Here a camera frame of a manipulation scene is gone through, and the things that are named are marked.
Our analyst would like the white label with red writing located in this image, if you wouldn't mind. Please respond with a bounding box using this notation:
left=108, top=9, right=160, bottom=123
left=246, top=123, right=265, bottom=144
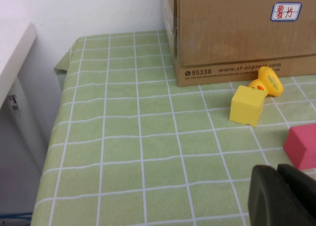
left=270, top=2, right=302, bottom=22

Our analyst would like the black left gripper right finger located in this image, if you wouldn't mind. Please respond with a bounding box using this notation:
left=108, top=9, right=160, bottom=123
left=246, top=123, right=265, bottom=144
left=276, top=163, right=316, bottom=219

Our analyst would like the yellow rubber duck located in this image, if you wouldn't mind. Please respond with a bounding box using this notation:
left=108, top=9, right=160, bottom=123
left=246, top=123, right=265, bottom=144
left=247, top=65, right=284, bottom=98

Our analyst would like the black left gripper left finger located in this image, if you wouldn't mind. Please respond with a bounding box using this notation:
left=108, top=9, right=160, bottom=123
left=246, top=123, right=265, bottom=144
left=246, top=164, right=316, bottom=226

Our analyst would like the magenta foam cube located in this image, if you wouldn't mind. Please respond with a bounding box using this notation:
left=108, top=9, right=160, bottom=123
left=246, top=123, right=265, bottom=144
left=283, top=123, right=316, bottom=170

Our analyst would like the white desk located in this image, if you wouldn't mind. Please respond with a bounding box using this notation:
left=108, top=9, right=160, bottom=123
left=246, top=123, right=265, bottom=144
left=0, top=22, right=62, bottom=212

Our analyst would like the green checked tablecloth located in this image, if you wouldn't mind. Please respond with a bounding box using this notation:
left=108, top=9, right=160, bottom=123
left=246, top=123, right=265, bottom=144
left=29, top=30, right=316, bottom=226

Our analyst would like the cardboard box with F2 print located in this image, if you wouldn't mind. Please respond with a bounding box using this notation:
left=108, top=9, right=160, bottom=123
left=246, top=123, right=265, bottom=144
left=162, top=0, right=316, bottom=88

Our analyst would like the yellow foam cube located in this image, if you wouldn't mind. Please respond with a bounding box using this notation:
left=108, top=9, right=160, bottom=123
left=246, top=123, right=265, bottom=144
left=229, top=85, right=267, bottom=127

